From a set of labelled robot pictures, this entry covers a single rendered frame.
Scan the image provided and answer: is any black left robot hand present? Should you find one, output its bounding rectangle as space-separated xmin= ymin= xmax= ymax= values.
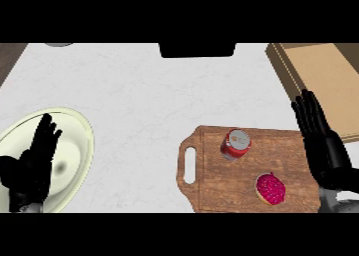
xmin=0 ymin=113 xmax=64 ymax=213

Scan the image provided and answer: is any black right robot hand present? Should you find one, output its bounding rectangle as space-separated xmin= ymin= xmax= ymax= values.
xmin=290 ymin=88 xmax=359 ymax=196

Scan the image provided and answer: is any red can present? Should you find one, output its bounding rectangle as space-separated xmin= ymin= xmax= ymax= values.
xmin=219 ymin=128 xmax=253 ymax=162

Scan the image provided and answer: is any cardboard box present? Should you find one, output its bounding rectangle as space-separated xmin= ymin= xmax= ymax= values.
xmin=265 ymin=43 xmax=359 ymax=144

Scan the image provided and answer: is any brown wooden cutting board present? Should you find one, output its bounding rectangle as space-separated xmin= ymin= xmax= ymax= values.
xmin=174 ymin=125 xmax=322 ymax=214

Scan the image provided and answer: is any pale green round plate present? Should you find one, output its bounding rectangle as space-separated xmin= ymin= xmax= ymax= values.
xmin=0 ymin=106 xmax=96 ymax=214

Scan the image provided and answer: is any dark wooden cabinet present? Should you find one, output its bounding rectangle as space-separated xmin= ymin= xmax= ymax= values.
xmin=0 ymin=43 xmax=30 ymax=102

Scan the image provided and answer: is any black appliance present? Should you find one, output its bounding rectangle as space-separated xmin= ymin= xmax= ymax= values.
xmin=158 ymin=43 xmax=236 ymax=59

